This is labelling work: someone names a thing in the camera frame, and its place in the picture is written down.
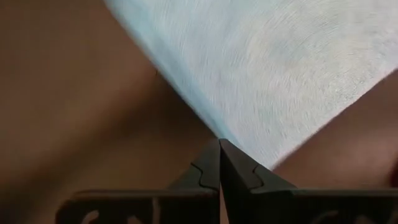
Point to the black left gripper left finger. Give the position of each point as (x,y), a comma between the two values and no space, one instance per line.
(199,202)

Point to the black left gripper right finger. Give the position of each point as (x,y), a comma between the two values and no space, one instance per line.
(248,199)

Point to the light blue microfiber towel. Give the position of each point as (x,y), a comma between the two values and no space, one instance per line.
(264,77)

